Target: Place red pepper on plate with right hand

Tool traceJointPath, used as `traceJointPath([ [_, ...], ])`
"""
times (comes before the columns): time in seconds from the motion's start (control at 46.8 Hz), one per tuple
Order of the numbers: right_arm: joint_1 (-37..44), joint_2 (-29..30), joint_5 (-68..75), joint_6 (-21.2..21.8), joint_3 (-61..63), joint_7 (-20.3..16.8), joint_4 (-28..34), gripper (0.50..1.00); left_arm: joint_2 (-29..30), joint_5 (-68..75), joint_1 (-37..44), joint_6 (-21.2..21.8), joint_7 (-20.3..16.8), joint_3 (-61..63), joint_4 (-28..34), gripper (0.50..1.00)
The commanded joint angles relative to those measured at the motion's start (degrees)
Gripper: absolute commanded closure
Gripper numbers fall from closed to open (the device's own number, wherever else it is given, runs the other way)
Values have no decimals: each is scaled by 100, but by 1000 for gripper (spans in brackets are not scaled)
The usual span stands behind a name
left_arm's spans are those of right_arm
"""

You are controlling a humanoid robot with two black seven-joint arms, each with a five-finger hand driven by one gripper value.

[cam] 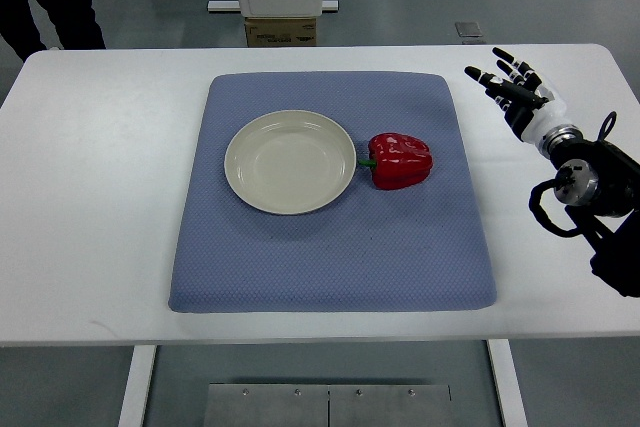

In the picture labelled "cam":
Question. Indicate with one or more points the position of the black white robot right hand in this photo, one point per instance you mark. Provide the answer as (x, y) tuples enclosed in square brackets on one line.
[(531, 108)]

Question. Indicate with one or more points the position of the red bell pepper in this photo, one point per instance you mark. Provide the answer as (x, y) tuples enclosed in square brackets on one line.
[(397, 161)]

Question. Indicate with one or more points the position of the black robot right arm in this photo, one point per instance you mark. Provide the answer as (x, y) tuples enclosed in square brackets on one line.
[(599, 185)]

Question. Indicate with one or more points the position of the cream round plate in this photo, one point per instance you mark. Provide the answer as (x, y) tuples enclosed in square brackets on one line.
[(290, 162)]

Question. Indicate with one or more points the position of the metal floor plate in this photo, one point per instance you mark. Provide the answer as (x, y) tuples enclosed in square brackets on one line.
[(328, 405)]

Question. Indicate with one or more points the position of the small grey floor hatch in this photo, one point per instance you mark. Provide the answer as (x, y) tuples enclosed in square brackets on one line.
[(468, 30)]

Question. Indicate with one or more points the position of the blue quilted mat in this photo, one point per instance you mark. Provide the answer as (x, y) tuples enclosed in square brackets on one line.
[(420, 248)]

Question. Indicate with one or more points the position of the cardboard box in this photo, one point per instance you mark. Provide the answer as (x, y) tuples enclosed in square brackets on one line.
[(280, 32)]

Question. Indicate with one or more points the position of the white right table leg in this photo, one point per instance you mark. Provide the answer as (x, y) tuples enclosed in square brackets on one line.
[(506, 383)]

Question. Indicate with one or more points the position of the white table leg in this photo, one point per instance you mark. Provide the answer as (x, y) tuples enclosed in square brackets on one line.
[(506, 383), (134, 404)]

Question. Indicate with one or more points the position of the white left table leg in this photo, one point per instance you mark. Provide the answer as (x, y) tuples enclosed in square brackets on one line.
[(134, 404)]

